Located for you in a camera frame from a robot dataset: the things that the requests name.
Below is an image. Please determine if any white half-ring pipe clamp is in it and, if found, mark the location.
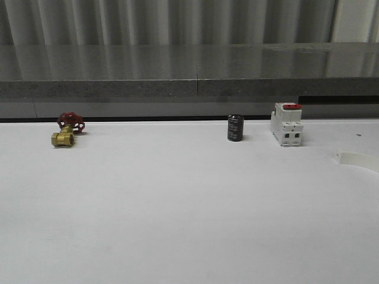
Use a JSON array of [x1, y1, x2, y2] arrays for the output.
[[336, 151, 379, 172]]

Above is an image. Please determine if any black cylindrical capacitor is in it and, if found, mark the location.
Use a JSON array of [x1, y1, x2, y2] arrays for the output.
[[227, 114, 244, 142]]

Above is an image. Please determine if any grey stone countertop ledge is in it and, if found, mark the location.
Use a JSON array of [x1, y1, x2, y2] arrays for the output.
[[1, 43, 378, 104]]

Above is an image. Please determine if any brass valve red handwheel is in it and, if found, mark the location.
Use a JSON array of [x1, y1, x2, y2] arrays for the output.
[[51, 112, 85, 147]]

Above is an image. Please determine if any grey pleated curtain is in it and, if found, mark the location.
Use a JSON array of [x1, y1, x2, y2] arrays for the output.
[[1, 1, 378, 46]]

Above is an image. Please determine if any white circuit breaker red switch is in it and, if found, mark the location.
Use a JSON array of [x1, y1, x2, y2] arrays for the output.
[[270, 102, 303, 147]]

